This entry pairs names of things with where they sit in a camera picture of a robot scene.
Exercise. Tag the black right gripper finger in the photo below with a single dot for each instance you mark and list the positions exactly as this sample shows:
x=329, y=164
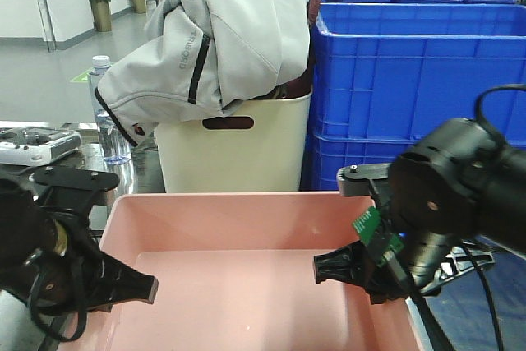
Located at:
x=344, y=265
x=365, y=180

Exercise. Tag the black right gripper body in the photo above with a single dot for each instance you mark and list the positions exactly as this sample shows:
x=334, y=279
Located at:
x=434, y=199

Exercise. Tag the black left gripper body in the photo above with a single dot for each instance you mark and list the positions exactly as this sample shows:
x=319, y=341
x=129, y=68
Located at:
x=49, y=261

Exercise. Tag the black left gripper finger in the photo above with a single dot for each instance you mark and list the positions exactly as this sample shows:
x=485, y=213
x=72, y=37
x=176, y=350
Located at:
x=76, y=190
x=119, y=283

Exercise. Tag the pink plastic bin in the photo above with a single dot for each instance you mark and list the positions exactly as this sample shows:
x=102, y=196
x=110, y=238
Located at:
x=235, y=273

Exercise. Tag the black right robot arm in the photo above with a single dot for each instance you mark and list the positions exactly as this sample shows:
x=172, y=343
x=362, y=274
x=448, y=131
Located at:
x=503, y=198

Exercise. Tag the green circuit board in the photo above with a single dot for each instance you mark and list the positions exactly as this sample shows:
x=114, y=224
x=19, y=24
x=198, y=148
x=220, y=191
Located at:
x=376, y=235

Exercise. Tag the large blue crate lower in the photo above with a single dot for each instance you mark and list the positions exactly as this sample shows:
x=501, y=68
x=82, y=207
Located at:
x=324, y=156

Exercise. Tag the large blue crate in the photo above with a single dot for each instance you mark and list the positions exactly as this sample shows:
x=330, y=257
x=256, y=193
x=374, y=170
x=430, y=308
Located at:
x=395, y=71
x=324, y=156

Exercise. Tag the clear water bottle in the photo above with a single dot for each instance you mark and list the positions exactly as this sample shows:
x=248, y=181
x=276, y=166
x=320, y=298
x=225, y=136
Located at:
x=115, y=149

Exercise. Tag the white remote controller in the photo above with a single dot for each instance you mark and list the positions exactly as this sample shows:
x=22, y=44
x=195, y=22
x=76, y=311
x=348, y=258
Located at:
x=37, y=146

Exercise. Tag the stainless steel table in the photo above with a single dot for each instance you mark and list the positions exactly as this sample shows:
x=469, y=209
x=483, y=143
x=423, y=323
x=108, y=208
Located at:
x=142, y=174

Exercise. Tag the cream plastic basket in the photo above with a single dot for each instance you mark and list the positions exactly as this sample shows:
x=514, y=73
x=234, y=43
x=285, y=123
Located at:
x=258, y=149

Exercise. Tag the large blue crate upper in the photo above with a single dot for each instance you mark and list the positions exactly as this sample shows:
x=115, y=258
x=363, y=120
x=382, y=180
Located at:
x=395, y=71

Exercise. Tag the grey jacket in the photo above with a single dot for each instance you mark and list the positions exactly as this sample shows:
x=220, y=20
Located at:
x=202, y=59

